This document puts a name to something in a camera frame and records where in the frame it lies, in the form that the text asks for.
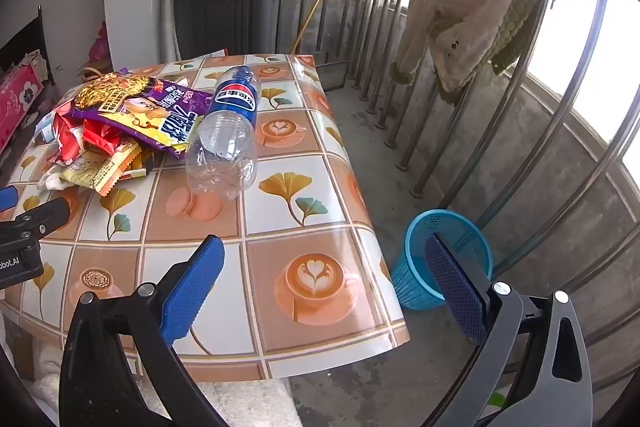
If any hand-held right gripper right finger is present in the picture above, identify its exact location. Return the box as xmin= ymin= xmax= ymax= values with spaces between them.
xmin=424 ymin=233 xmax=593 ymax=427

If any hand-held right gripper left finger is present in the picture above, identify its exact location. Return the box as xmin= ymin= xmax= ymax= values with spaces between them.
xmin=59 ymin=234 xmax=231 ymax=427

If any blue plastic basket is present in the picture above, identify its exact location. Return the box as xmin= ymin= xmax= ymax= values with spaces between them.
xmin=390 ymin=208 xmax=493 ymax=312

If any yellow snack wrapper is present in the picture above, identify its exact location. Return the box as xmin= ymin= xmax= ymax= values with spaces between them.
xmin=57 ymin=142 xmax=147 ymax=198

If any red snack wrapper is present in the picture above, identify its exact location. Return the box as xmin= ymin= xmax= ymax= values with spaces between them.
xmin=52 ymin=107 xmax=143 ymax=168

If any clear plastic bottle blue label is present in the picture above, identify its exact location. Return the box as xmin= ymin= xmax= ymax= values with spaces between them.
xmin=185 ymin=65 xmax=262 ymax=200

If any purple yellow snack packet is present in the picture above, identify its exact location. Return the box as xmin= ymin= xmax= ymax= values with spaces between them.
xmin=65 ymin=73 xmax=215 ymax=160

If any crumpled white tissue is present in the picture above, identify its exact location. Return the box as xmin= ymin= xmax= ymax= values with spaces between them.
xmin=36 ymin=166 xmax=67 ymax=194

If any pink floral blanket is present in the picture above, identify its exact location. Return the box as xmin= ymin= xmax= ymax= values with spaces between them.
xmin=0 ymin=66 xmax=47 ymax=154

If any table with patterned cloth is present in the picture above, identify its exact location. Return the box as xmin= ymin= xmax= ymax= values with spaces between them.
xmin=0 ymin=51 xmax=412 ymax=382

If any black headboard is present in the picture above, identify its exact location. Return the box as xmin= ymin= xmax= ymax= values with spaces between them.
xmin=0 ymin=7 xmax=49 ymax=74

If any pink plastic bag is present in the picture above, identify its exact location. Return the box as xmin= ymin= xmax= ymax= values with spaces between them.
xmin=89 ymin=22 xmax=112 ymax=64

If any metal dustpan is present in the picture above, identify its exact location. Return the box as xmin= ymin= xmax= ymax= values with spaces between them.
xmin=310 ymin=52 xmax=349 ymax=91

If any yellow broom handle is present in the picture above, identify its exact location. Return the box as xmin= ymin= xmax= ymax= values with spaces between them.
xmin=291 ymin=0 xmax=341 ymax=55

